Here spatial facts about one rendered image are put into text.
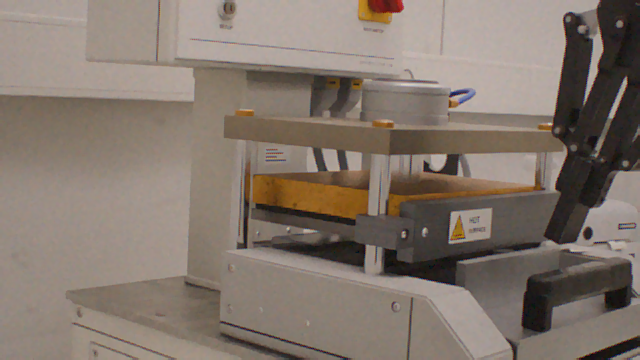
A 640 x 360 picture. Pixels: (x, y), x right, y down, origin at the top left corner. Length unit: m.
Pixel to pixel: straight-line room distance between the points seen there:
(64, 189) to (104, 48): 0.41
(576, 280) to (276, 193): 0.26
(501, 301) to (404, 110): 0.18
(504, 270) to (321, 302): 0.16
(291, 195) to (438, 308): 0.21
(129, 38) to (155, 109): 0.48
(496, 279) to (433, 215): 0.08
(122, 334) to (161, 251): 0.50
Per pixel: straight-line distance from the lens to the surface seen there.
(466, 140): 0.79
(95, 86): 1.25
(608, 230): 1.79
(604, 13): 0.76
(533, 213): 0.87
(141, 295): 0.95
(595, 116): 0.76
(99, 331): 0.94
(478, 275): 0.76
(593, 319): 0.79
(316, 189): 0.80
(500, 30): 1.95
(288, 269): 0.74
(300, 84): 0.99
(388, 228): 0.71
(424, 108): 0.83
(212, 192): 0.97
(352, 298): 0.70
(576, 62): 0.77
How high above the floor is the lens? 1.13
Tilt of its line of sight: 5 degrees down
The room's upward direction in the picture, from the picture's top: 3 degrees clockwise
